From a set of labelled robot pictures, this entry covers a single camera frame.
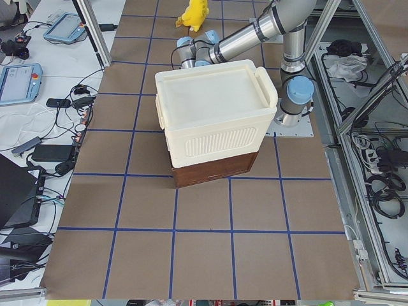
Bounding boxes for dark wooden drawer cabinet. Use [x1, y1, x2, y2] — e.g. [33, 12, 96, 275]
[171, 151, 259, 188]

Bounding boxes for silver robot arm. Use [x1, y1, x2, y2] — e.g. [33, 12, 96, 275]
[174, 1, 316, 75]

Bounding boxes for cream plastic storage box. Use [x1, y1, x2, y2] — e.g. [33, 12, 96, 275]
[155, 60, 278, 168]

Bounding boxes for yellow plush toy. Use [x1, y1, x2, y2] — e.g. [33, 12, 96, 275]
[175, 0, 210, 33]

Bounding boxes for black power adapter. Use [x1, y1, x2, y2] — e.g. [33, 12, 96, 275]
[31, 144, 73, 162]

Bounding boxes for white crumpled cloth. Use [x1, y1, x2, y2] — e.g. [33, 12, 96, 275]
[328, 55, 367, 82]

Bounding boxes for blue teach pendant far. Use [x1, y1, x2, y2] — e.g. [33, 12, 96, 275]
[43, 13, 85, 44]

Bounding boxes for blue teach pendant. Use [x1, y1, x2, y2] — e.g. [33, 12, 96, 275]
[1, 63, 43, 106]
[43, 13, 85, 44]

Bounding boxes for black laptop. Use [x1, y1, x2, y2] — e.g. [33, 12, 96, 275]
[1, 156, 45, 229]

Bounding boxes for blue teach pendant near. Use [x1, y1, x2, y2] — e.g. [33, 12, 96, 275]
[1, 63, 43, 106]

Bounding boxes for aluminium frame post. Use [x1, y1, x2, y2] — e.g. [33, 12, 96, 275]
[72, 0, 112, 69]

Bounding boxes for black cable bundle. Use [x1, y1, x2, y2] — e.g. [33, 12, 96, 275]
[366, 177, 405, 221]

